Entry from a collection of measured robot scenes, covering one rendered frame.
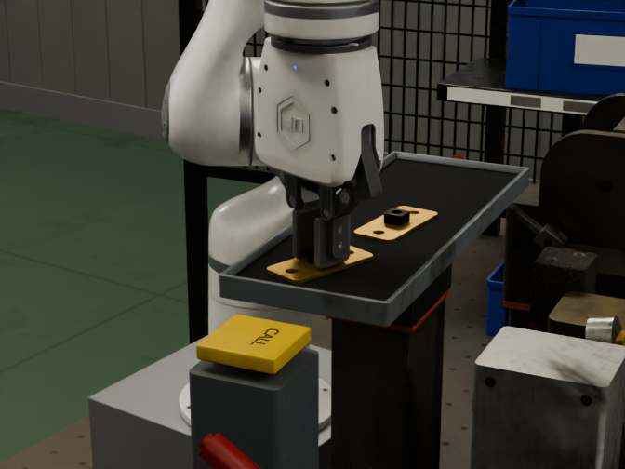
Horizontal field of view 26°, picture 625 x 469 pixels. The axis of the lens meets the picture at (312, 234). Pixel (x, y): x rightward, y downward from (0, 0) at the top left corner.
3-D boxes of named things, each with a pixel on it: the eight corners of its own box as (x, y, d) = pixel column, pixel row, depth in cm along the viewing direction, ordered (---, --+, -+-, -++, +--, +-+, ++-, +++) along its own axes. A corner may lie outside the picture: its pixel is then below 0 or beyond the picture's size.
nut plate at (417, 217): (391, 244, 110) (392, 230, 110) (351, 234, 112) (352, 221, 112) (439, 215, 117) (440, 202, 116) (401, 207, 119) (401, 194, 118)
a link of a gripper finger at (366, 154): (334, 90, 99) (301, 137, 103) (390, 174, 97) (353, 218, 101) (346, 88, 100) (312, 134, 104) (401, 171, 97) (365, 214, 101)
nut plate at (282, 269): (296, 285, 102) (296, 270, 101) (263, 271, 104) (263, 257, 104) (376, 258, 107) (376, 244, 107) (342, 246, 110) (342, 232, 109)
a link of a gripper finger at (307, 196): (271, 169, 105) (272, 250, 107) (298, 179, 103) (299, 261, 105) (301, 162, 107) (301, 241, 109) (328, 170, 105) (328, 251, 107)
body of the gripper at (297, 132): (237, 20, 101) (240, 166, 104) (331, 41, 93) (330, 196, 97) (312, 8, 105) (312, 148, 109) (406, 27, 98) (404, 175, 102)
